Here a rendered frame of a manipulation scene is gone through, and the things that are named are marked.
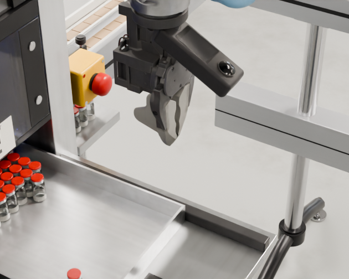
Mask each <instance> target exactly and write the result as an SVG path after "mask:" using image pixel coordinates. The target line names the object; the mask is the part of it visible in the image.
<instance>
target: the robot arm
mask: <svg viewBox="0 0 349 279"><path fill-rule="evenodd" d="M211 1H213V2H219V3H221V4H223V5H225V6H227V7H229V8H235V9H238V8H244V7H247V6H249V5H251V4H252V3H254V2H255V0H211ZM189 4H190V0H127V1H123V2H121V3H119V4H118V6H119V14H121V15H123V16H126V25H127V34H125V35H124V36H123V37H121V38H123V40H122V41H121V42H120V40H121V38H120V39H119V43H118V47H117V48H116V49H114V50H113V60H114V79H115V84H116V85H119V86H122V87H125V88H127V90H130V91H132V92H135V93H138V94H140V93H142V92H143V91H145V92H148V93H150V94H148V95H147V97H146V106H142V107H136V108H135V109H134V117H135V118H136V119H137V120H138V121H139V122H141V123H143V124H144V125H146V126H147V127H149V128H151V129H153V130H154V131H156V132H157V133H158V135H159V136H160V139H161V140H162V142H163V143H164V144H166V145H168V146H171V144H173V143H174V141H175V140H176V139H177V138H178V136H179V135H180V133H181V130H182V127H183V124H184V121H185V118H186V115H187V110H188V107H189V104H190V101H191V96H192V91H193V86H194V76H195V77H196V78H198V79H199V80H200V81H201V82H202V83H204V84H205V85H206V86H207V87H208V88H210V89H211V90H212V91H213V92H214V93H215V94H217V95H218V96H219V97H224V96H225V95H226V94H227V93H228V92H229V91H230V90H231V89H232V88H233V87H234V86H235V85H236V84H237V83H238V82H239V80H240V79H241V78H242V77H243V75H244V71H243V69H241V68H240V67H239V66H238V65H237V64H236V63H234V62H233V61H232V60H230V59H229V58H228V57H227V56H226V55H225V54H223V53H222V52H221V51H220V50H219V49H218V48H216V47H215V46H214V45H213V44H212V43H211V42H209V41H208V40H207V39H206V38H205V37H204V36H202V35H201V34H200V33H199V32H197V31H196V30H195V29H194V28H193V27H192V26H190V25H189V24H188V23H187V22H186V20H187V18H188V6H189ZM125 36H127V37H125ZM127 45H128V46H127ZM124 46H125V48H123V47H124ZM121 48H123V49H121ZM117 72H118V76H117Z"/></svg>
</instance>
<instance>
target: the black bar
mask: <svg viewBox="0 0 349 279"><path fill-rule="evenodd" d="M60 157H62V158H65V159H67V160H70V161H72V162H75V163H77V164H81V165H82V166H85V167H88V168H90V169H93V170H95V171H98V172H100V173H104V174H106V175H109V176H111V177H114V178H116V179H119V180H121V181H123V182H126V183H129V184H132V185H134V186H137V187H139V188H142V189H144V190H147V191H149V192H152V193H155V194H157V195H160V196H162V197H165V198H167V199H170V200H173V201H175V202H178V203H180V204H183V205H185V220H186V221H189V222H190V223H193V224H196V225H198V226H201V227H203V228H205V229H208V230H210V231H213V232H215V233H217V234H220V235H223V236H225V237H227V238H230V239H232V240H235V241H237V242H239V243H242V244H244V245H247V246H249V247H252V248H254V249H257V250H259V251H261V252H265V251H266V249H267V248H268V247H269V241H270V237H268V236H266V235H263V234H261V233H258V232H256V231H253V230H250V229H248V228H245V227H243V226H241V225H238V224H236V223H233V222H231V221H228V220H225V219H223V218H220V217H218V216H216V215H213V214H211V213H208V212H206V211H203V210H200V209H198V208H195V207H193V206H191V205H188V204H186V203H183V202H181V201H178V200H175V199H173V198H170V197H168V196H166V195H163V194H161V193H158V192H156V191H153V190H151V189H148V188H146V187H143V186H141V185H138V184H136V183H133V182H131V181H129V180H126V179H123V178H121V177H118V176H116V175H113V174H111V173H108V172H106V171H104V170H101V169H98V168H96V167H93V166H91V165H88V164H86V163H83V162H81V161H78V160H76V159H74V158H71V157H68V156H66V155H63V154H62V155H61V156H60Z"/></svg>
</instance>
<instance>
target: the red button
mask: <svg viewBox="0 0 349 279"><path fill-rule="evenodd" d="M111 88H112V78H111V76H110V75H108V74H105V73H98V74H97V75H96V76H95V78H94V80H93V84H92V91H93V93H94V94H95V95H99V96H106V95H107V94H108V93H109V92H110V90H111Z"/></svg>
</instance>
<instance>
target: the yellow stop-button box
mask: <svg viewBox="0 0 349 279"><path fill-rule="evenodd" d="M68 56H69V67H70V79H71V90H72V97H73V104H75V105H78V106H81V107H85V106H86V105H87V104H88V103H89V102H90V101H92V100H93V99H94V98H96V97H97V95H95V94H94V93H93V91H92V84H93V80H94V78H95V76H96V75H97V74H98V73H105V63H104V56H102V55H100V54H97V53H93V52H91V51H88V50H85V49H80V48H79V47H78V46H74V45H71V46H70V47H68Z"/></svg>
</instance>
